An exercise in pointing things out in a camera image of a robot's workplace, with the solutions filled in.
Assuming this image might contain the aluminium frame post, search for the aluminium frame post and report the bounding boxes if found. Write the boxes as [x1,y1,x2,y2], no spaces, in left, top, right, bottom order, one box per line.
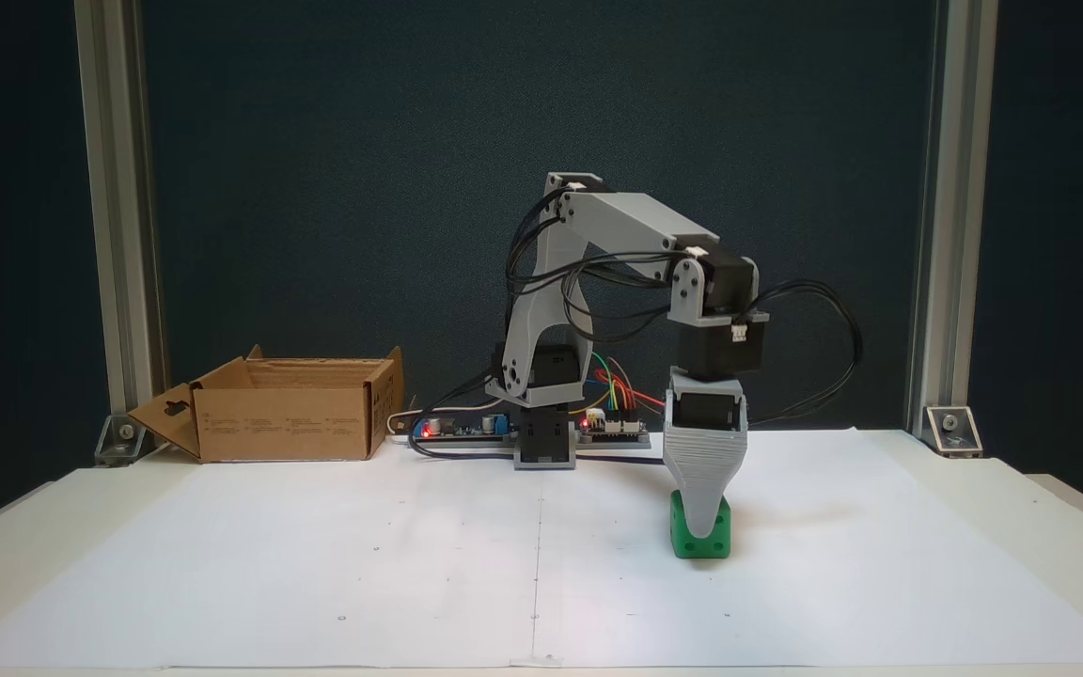
[74,0,167,443]
[905,0,999,443]

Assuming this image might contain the black arm wire bundle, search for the black arm wire bundle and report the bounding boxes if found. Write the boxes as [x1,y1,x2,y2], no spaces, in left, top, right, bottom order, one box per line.
[504,186,685,345]

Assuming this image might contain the white paper sheet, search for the white paper sheet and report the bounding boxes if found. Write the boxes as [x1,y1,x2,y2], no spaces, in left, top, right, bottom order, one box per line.
[0,428,1083,670]

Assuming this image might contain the brown cardboard box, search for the brown cardboard box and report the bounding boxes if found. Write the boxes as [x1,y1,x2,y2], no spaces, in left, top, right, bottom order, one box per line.
[128,345,406,464]

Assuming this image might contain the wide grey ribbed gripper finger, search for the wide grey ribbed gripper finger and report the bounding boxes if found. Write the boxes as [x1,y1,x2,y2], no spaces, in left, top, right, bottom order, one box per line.
[662,428,751,543]

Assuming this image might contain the circuit board with jumper headers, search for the circuit board with jumper headers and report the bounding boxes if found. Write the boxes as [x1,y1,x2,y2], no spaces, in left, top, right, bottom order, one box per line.
[577,409,651,449]

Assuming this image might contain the metal corner bracket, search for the metal corner bracket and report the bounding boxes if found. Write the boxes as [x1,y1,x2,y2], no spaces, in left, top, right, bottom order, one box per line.
[922,404,984,460]
[95,414,163,467]

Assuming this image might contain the black gripper wire loop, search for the black gripper wire loop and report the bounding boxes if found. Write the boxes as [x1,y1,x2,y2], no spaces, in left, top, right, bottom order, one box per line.
[744,280,865,426]

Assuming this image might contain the orange jumper wire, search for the orange jumper wire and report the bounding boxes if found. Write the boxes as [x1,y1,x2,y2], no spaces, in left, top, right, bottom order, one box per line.
[598,371,669,415]

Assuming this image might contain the green jumper wire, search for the green jumper wire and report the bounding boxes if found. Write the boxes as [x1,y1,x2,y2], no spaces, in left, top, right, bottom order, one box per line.
[589,352,620,415]

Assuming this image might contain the circuit board with blue terminal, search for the circuit board with blue terminal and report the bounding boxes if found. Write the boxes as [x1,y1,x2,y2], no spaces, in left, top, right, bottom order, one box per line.
[408,409,514,449]

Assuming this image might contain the green dice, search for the green dice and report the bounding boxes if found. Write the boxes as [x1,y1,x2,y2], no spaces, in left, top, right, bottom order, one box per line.
[670,489,732,560]

